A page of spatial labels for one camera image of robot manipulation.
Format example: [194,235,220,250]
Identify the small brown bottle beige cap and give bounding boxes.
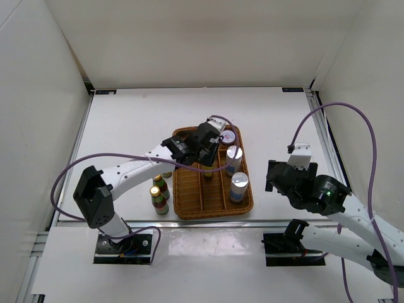
[201,165,213,178]

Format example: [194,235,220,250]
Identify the spice jar purple lid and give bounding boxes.
[220,129,236,146]

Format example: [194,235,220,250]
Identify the white canister silver lid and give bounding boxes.
[229,172,249,203]
[225,145,243,176]

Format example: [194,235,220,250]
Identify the sauce bottle yellow cap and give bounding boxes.
[153,175,170,199]
[150,186,169,215]

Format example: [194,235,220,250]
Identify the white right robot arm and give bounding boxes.
[265,160,403,288]

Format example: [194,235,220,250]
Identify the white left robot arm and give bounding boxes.
[73,118,225,253]

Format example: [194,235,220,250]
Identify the brown wicker divided tray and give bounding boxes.
[172,124,254,220]

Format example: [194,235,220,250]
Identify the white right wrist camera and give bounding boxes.
[287,143,312,170]

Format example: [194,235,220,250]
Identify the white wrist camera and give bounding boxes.
[287,143,312,170]
[206,116,226,133]

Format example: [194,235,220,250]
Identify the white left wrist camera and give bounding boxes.
[206,116,226,133]

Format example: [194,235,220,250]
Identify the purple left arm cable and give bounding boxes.
[50,114,241,264]

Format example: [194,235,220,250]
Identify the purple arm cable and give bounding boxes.
[50,114,241,264]
[287,102,399,303]

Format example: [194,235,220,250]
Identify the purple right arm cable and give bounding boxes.
[287,102,399,303]

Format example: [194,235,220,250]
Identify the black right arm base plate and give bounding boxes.
[261,233,326,267]

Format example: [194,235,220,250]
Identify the aluminium right side rail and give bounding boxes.
[307,90,335,143]

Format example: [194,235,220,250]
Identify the aluminium rail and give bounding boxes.
[307,90,335,143]
[52,219,342,231]

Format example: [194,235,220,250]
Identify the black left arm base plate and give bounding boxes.
[93,232,153,265]

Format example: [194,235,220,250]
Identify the aluminium front rail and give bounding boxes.
[52,219,342,231]

